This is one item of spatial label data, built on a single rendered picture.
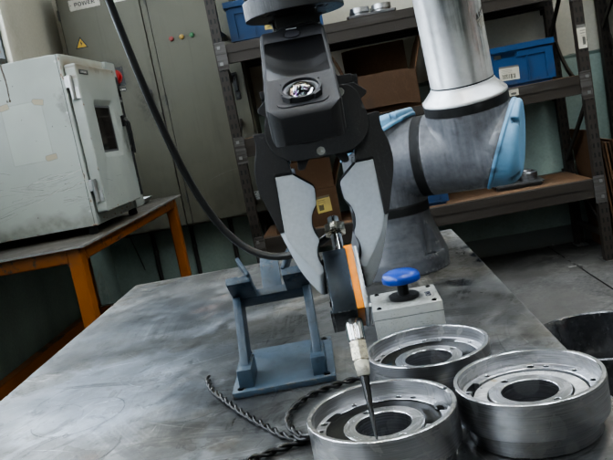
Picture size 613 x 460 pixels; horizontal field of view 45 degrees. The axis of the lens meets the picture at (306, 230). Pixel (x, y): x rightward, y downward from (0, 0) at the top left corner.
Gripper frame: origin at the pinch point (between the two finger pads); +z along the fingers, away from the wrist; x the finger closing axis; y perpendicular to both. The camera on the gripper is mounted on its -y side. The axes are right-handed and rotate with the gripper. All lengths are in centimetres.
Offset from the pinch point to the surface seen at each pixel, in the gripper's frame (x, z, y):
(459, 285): -15.2, 13.2, 41.0
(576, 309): -103, 93, 264
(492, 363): -10.1, 9.7, 2.7
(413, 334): -5.5, 9.7, 13.3
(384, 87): -45, -20, 346
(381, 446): -0.2, 9.5, -8.3
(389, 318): -4.0, 9.7, 19.7
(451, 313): -11.7, 13.2, 29.4
